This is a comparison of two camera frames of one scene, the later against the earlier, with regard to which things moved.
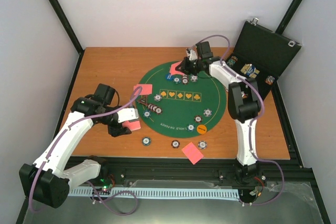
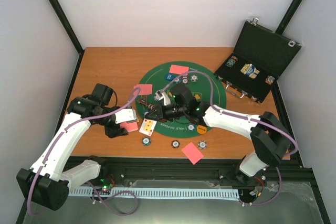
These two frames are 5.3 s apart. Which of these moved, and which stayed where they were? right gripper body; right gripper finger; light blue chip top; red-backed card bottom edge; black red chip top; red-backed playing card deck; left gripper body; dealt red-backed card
Moved: right gripper body; right gripper finger; red-backed playing card deck
Stayed: light blue chip top; left gripper body; dealt red-backed card; red-backed card bottom edge; black red chip top
